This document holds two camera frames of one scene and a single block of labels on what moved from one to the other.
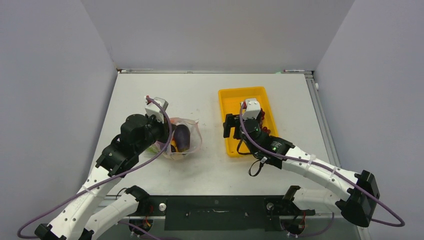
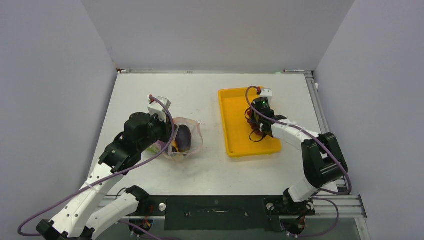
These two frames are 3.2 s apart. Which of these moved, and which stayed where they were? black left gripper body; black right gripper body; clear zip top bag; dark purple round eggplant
Moved: black right gripper body
Stayed: dark purple round eggplant; black left gripper body; clear zip top bag
